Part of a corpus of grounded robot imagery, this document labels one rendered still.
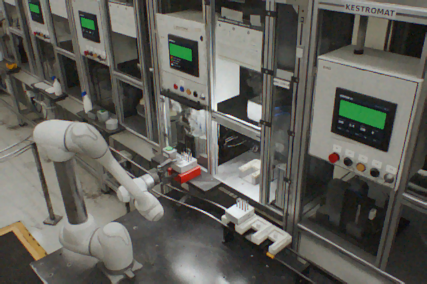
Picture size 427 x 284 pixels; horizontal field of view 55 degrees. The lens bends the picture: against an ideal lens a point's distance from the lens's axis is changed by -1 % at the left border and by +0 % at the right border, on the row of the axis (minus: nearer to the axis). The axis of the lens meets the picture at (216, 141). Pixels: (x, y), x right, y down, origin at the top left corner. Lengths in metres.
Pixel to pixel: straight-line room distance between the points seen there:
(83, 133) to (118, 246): 0.63
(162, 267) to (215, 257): 0.29
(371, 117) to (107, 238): 1.34
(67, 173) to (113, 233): 0.38
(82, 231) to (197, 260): 0.62
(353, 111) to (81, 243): 1.45
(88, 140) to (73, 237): 0.60
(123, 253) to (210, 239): 0.54
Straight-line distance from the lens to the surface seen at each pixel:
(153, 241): 2.47
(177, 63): 2.41
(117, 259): 2.21
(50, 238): 3.77
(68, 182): 2.08
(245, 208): 2.23
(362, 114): 1.70
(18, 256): 3.69
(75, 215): 2.19
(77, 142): 1.86
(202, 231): 2.50
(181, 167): 2.46
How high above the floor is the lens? 2.30
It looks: 28 degrees down
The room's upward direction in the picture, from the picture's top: 1 degrees counter-clockwise
